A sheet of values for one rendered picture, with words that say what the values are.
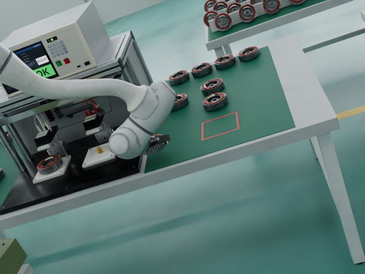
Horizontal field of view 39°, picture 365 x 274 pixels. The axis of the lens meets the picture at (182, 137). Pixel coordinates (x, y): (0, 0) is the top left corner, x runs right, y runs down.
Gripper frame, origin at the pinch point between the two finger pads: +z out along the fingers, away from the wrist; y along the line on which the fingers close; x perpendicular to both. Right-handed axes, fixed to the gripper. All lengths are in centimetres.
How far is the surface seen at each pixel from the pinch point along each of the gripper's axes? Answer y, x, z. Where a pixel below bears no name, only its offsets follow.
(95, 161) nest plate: -28.3, 1.2, 10.0
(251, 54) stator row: 48, 34, 64
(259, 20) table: 58, 62, 116
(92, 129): -27.0, 15.1, 14.0
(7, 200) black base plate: -69, -4, 4
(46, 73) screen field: -38, 44, 8
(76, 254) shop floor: -86, -42, 92
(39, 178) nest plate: -56, 2, 11
